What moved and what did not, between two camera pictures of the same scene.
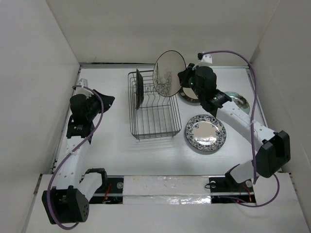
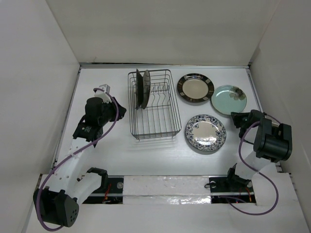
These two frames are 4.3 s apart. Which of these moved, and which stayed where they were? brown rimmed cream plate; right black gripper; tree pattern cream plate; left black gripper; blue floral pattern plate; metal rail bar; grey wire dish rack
Moved: tree pattern cream plate; right black gripper; left black gripper
Stayed: grey wire dish rack; blue floral pattern plate; brown rimmed cream plate; metal rail bar
